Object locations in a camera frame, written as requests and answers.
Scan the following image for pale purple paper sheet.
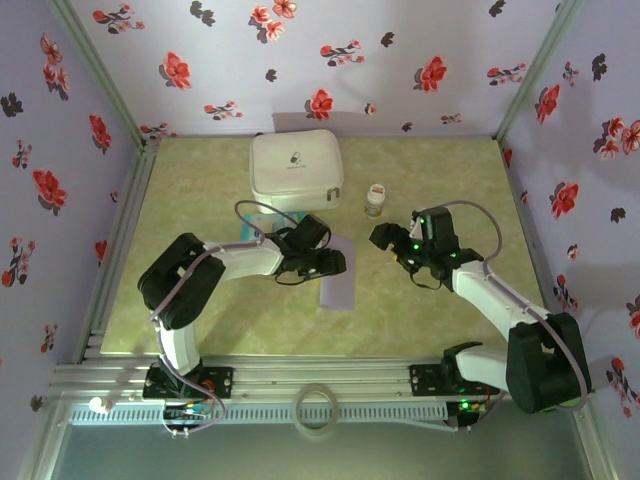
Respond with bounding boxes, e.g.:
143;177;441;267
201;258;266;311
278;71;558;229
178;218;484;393
318;234;357;311

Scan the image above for small white pill bottle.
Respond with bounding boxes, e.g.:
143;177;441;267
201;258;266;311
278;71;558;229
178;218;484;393
363;183;387;219

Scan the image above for teal plastic packet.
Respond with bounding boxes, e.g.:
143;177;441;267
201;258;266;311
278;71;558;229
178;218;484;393
238;213;304;242

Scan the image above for white zipped medicine pouch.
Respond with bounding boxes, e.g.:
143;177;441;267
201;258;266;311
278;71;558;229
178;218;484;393
248;128;345;216

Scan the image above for clear tape roll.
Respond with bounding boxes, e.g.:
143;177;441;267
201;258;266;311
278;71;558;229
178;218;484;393
293;384;341;442

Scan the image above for small electronics board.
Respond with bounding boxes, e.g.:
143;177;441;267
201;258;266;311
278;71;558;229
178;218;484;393
160;402;214;437
446;397;494;432

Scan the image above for aluminium side rail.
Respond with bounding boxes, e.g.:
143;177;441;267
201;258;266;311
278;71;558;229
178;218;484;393
74;138;161;364
495;138;586;360

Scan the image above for long aluminium frame rail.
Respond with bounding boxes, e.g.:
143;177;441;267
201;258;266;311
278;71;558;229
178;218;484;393
48;355;599;401

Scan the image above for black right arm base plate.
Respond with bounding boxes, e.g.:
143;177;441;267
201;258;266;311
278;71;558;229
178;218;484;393
408;363;501;399

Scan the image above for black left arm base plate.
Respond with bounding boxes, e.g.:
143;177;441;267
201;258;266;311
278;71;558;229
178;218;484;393
142;364;235;400

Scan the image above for white slotted cable duct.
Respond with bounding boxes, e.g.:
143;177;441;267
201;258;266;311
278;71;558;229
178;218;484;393
67;402;449;427

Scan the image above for aluminium corner post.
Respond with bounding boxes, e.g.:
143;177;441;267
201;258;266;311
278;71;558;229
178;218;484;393
47;0;151;146
494;0;586;141

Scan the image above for aluminium frame bar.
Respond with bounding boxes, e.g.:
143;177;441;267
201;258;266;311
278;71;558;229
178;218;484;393
19;397;71;480
569;404;619;480

